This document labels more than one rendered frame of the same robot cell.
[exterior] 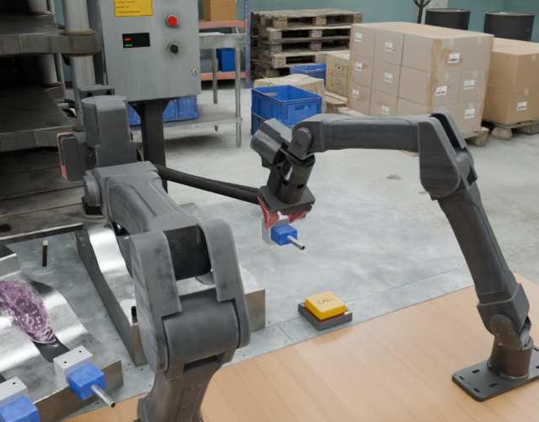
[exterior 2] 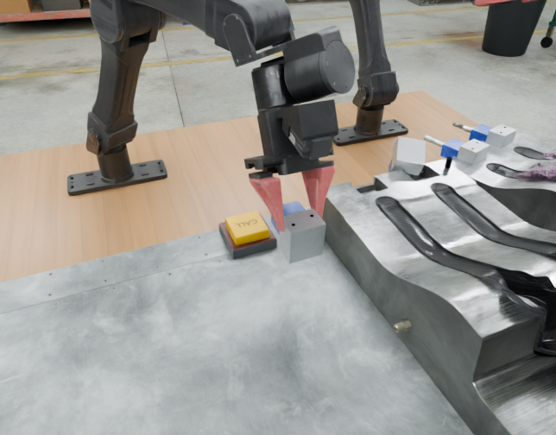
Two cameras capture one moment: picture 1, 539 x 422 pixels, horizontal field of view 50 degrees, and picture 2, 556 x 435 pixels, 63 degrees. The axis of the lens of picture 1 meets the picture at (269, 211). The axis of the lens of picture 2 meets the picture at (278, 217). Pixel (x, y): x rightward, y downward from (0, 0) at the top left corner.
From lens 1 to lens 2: 161 cm
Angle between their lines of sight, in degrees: 119
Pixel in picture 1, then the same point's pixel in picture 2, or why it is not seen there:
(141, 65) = not seen: outside the picture
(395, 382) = (213, 178)
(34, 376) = (499, 154)
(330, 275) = (211, 310)
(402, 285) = (118, 282)
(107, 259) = (542, 234)
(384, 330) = (191, 221)
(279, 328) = not seen: hidden behind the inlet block
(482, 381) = (148, 167)
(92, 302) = not seen: hidden behind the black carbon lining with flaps
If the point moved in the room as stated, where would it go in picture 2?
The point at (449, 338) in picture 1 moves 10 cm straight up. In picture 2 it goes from (133, 209) to (123, 164)
